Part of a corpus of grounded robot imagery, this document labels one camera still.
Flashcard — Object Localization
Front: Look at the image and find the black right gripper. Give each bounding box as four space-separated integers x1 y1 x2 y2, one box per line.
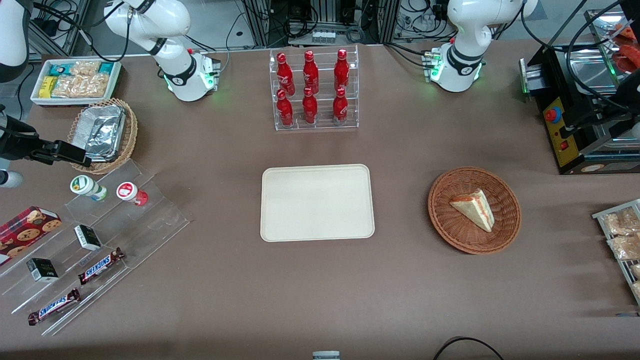
0 118 93 169

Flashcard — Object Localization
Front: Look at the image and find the green gum bottle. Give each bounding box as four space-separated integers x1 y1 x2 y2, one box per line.
70 175 108 202

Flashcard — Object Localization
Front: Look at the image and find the silver foil tray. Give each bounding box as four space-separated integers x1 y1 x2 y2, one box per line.
71 105 127 163

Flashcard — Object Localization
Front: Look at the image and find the red gum bottle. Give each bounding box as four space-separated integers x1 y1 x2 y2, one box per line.
116 182 149 207

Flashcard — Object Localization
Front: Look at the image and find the cream plastic tray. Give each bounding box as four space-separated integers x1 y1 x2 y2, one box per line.
260 164 376 243

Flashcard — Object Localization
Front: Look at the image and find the tray of packaged snacks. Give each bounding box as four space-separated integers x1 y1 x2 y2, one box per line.
592 199 640 306

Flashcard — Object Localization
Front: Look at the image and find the white snack bin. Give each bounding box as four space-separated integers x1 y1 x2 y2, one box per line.
30 58 123 107

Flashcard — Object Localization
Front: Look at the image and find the large clear bag of crackers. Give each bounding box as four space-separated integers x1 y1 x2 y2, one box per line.
51 73 110 99

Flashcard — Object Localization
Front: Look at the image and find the wicker basket with foil trays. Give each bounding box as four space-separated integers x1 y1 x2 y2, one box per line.
67 98 139 175

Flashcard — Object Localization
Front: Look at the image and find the red cookie box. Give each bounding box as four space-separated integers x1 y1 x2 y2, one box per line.
0 206 63 266

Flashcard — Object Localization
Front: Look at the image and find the small clear bag of crackers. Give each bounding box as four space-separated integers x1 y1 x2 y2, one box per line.
70 60 101 78

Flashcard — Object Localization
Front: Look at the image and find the small black box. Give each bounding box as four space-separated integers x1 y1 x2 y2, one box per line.
74 225 103 252
26 258 59 284

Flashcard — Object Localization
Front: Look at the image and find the clear acrylic tiered shelf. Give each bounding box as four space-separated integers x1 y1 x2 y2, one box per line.
0 159 191 337

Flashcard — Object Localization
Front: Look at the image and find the Snickers bar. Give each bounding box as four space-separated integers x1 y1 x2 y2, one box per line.
78 247 126 286
27 288 81 326

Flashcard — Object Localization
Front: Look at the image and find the red cola bottle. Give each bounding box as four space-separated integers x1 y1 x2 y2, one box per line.
302 50 320 95
276 89 295 127
276 52 296 96
302 87 319 125
334 48 350 91
332 87 349 126

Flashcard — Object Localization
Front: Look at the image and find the clear acrylic bottle rack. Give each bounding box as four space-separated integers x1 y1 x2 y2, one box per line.
269 45 360 132

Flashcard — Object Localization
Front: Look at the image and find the round brown wicker basket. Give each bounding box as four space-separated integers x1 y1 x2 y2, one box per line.
428 166 522 256

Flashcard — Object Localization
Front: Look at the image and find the wrapped triangle sandwich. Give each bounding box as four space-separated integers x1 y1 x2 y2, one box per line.
449 188 496 233

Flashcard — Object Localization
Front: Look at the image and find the black sealing machine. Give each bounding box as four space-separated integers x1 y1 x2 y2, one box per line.
519 42 640 176

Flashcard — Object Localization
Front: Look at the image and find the clear bag of biscuits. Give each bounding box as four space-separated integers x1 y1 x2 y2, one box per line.
607 235 640 261
602 207 640 236

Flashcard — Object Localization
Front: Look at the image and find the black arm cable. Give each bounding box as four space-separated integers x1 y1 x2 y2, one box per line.
32 0 132 63

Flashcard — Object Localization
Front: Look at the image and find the aluminium frame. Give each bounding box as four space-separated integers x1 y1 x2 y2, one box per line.
240 0 401 47

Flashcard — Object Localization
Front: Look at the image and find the black cable loop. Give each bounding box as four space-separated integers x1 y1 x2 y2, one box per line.
432 336 506 360

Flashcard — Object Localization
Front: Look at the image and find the black machine cable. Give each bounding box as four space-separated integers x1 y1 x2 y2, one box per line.
520 0 591 51

